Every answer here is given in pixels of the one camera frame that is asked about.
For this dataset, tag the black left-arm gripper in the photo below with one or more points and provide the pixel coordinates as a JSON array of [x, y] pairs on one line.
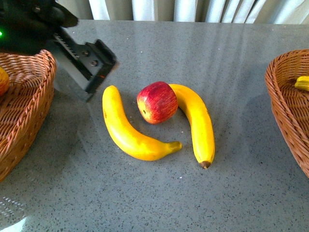
[[27, 25]]

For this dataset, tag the red apple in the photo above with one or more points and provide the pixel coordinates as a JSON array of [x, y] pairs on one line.
[[157, 102]]

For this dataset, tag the yellow banana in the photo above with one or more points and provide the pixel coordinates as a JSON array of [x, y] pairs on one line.
[[125, 136], [202, 134], [302, 83]]

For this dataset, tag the left wicker basket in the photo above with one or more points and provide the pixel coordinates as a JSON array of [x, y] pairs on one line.
[[24, 107]]

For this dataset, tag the wicker basket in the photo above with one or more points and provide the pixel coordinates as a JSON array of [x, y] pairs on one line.
[[289, 105], [24, 107]]

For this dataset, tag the yellow-red apple in basket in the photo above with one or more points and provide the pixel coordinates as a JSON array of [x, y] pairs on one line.
[[4, 81]]

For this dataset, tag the right wicker basket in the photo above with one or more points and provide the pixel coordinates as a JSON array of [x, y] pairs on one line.
[[289, 105]]

